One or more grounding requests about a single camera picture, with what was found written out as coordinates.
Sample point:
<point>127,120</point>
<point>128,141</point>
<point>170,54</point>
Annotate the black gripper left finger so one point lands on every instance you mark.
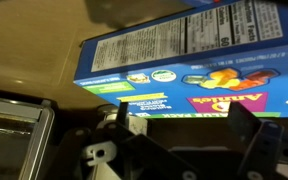
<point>70,156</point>

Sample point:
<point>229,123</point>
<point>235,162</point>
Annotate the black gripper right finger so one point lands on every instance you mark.
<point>264,153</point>

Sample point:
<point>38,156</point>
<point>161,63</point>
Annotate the blue snack box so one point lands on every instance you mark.
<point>184,66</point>

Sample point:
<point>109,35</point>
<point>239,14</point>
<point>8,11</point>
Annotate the silver toaster oven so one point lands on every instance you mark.
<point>10,140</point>

